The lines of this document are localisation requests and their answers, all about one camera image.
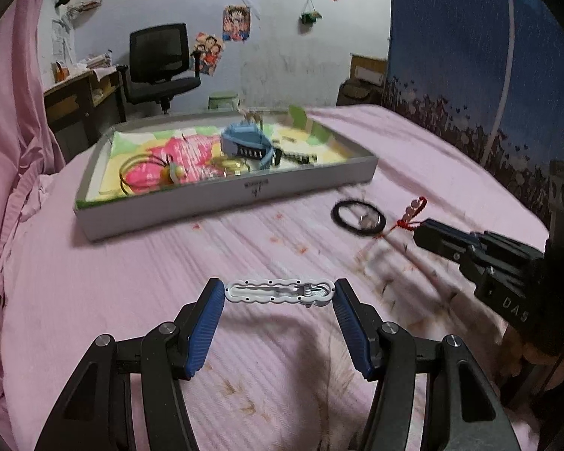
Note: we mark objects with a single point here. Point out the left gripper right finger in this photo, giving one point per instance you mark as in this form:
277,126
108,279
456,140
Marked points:
462,411

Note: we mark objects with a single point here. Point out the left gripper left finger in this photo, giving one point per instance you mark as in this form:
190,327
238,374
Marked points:
94,409

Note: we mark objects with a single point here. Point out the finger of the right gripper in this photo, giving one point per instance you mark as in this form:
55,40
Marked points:
448,234
449,251

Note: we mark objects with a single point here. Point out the white plastic hair clip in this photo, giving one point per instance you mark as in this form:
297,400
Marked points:
306,292

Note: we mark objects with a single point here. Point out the light blue claw hair clip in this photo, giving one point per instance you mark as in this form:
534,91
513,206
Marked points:
246,140

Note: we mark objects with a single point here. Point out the person's right hand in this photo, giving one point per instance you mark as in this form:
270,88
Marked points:
514,351

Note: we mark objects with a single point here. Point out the pink bed sheet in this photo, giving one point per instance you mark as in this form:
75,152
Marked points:
278,376

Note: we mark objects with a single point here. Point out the blue starry fabric wardrobe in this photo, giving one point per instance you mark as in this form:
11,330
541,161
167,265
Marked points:
487,76

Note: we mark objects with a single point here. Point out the dark storage bin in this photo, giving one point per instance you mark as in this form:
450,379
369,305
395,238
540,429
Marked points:
359,92

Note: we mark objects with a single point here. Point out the cardboard box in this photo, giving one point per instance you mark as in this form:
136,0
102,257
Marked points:
368,69

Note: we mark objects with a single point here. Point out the shallow grey cardboard tray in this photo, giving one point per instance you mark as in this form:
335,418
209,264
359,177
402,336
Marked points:
189,200

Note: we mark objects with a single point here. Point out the colourful painted paper liner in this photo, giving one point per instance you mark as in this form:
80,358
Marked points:
133,163

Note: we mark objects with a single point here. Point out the green hanging ornament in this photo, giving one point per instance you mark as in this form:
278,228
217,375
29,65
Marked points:
309,15

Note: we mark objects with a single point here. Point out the pink curtain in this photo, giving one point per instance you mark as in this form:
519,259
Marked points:
27,146

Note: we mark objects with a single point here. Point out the green plastic stool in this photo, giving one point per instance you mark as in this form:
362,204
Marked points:
227,100

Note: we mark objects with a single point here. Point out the wooden desk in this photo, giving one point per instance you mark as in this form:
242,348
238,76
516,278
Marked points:
82,107

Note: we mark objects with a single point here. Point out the cartoon poster lower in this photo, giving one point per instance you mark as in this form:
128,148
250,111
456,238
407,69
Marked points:
209,49

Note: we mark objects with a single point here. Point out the cartoon poster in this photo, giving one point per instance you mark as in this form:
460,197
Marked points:
209,49
237,22

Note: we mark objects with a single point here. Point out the cartoon poster upper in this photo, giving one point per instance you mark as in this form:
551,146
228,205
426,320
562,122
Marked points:
237,22

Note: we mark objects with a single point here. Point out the orange pen holder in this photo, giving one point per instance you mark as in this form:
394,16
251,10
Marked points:
61,71

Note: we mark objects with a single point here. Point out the black office chair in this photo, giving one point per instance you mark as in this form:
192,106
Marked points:
160,66

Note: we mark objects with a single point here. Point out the books stack on desk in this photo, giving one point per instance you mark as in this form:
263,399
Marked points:
100,63

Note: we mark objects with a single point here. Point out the silver wire bangles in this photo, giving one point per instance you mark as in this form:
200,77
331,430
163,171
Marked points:
229,166

